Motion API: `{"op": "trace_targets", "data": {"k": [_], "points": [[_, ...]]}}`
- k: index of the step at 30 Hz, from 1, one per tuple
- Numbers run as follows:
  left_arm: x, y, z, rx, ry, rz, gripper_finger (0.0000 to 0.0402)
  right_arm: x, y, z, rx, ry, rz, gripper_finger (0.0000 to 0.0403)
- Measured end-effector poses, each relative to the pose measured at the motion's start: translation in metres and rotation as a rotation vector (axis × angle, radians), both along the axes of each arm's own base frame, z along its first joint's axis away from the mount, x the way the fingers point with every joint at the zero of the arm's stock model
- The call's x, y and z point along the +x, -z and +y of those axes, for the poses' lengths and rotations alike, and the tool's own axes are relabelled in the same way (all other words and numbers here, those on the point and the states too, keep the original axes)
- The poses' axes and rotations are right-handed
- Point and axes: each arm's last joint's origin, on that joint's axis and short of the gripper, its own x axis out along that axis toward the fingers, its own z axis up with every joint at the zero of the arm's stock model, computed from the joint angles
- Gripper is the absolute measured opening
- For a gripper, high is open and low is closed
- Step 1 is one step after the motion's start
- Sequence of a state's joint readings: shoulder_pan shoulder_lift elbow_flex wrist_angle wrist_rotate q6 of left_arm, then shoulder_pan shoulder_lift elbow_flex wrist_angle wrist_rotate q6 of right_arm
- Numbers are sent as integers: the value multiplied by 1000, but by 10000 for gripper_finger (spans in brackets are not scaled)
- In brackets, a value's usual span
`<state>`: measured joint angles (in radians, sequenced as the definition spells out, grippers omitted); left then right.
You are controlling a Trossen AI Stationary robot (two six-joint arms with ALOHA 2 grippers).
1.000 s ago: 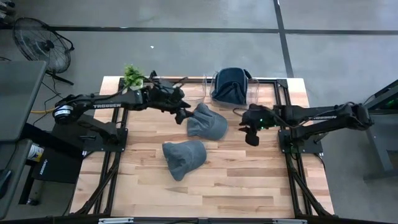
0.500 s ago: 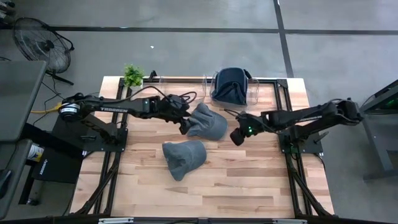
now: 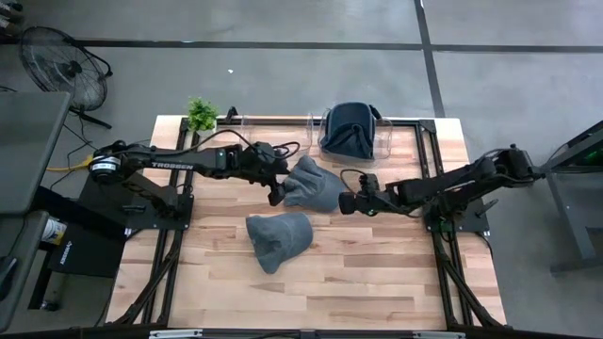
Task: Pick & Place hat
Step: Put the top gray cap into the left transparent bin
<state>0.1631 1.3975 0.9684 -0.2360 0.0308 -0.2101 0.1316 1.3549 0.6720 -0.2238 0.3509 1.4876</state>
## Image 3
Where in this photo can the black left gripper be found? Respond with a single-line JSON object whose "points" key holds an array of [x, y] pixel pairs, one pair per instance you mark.
{"points": [[275, 172]]}

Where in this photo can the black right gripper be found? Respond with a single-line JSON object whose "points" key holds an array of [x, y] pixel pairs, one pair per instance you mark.
{"points": [[355, 203]]}

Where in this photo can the grey hat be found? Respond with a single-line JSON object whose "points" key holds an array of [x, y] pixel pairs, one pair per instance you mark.
{"points": [[278, 240], [313, 188]]}

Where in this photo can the dark navy hat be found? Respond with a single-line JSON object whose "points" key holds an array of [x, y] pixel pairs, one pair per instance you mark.
{"points": [[353, 115]]}

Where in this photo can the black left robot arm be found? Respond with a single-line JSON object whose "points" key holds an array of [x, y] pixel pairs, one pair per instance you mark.
{"points": [[179, 165]]}

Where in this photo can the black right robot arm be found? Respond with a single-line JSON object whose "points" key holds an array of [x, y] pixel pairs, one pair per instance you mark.
{"points": [[447, 188]]}

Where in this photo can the clear plastic bin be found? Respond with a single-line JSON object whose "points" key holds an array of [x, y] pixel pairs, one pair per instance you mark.
{"points": [[287, 127], [385, 141]]}

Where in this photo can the small green potted plant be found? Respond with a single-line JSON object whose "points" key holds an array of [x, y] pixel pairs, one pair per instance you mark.
{"points": [[202, 115]]}

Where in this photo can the black box with white print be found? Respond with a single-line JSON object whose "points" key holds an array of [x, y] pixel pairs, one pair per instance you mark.
{"points": [[94, 254]]}

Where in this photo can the black metal stand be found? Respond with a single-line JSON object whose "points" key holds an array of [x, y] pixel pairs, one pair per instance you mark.
{"points": [[570, 216]]}

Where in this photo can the black floor fan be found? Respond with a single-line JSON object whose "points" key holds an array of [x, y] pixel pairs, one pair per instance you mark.
{"points": [[73, 69]]}

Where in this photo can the white labelled can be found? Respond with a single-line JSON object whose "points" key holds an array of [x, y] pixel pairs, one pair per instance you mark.
{"points": [[53, 230]]}

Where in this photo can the grey desk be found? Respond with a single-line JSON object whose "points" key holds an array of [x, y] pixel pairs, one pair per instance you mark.
{"points": [[28, 141]]}

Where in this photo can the grey side table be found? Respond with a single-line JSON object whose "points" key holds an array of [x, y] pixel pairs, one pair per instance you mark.
{"points": [[19, 245]]}

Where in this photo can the black aluminium table frame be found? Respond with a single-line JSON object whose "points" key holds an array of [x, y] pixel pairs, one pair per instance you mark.
{"points": [[426, 126]]}

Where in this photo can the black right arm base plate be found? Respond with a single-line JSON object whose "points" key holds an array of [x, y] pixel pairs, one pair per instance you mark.
{"points": [[471, 223]]}

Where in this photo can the silver aluminium bracket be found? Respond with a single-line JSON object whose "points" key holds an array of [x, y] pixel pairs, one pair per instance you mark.
{"points": [[438, 334], [174, 334]]}

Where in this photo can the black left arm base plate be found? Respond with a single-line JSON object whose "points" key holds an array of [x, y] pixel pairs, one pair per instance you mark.
{"points": [[103, 207]]}

